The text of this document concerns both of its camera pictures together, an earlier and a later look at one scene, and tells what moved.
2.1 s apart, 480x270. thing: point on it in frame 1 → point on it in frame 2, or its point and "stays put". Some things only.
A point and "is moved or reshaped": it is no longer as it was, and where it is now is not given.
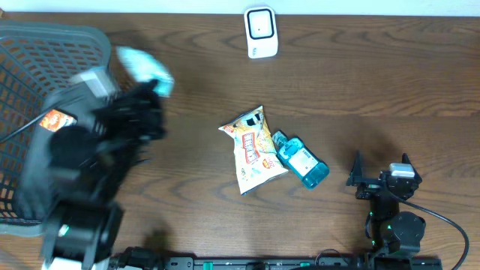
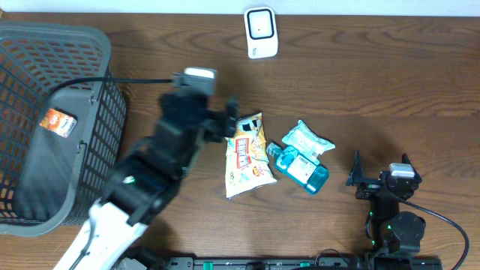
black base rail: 295,263 stays put
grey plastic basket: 40,63 stays put
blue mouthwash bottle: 308,168 is moved or reshaped
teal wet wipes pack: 145,68 → 302,136
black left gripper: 121,119 → 211,126
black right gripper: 356,178 stays put
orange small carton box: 55,119 stays put
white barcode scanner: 262,31 stays put
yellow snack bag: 256,157 is moved or reshaped
